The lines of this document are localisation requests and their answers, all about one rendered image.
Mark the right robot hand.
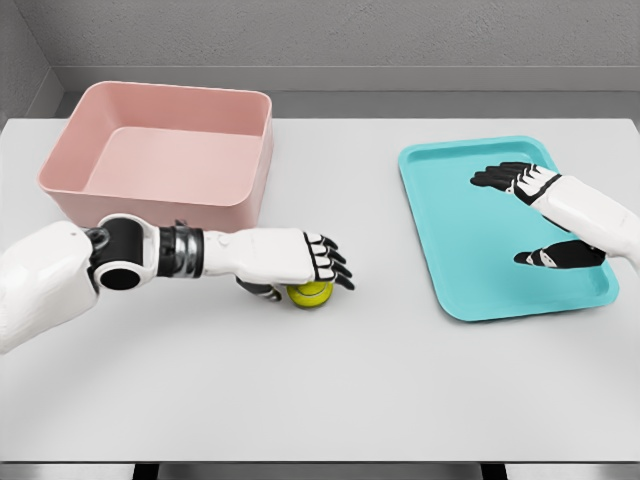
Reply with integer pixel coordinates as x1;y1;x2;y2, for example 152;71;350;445
469;160;609;270

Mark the blue tray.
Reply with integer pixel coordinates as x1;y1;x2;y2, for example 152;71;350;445
397;134;621;323

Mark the yellow-green tennis ball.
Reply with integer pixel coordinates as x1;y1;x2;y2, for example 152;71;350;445
286;281;333;310

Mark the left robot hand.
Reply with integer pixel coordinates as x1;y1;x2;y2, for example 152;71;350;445
233;227;356;303

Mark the pink basket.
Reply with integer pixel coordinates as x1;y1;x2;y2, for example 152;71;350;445
36;80;275;231

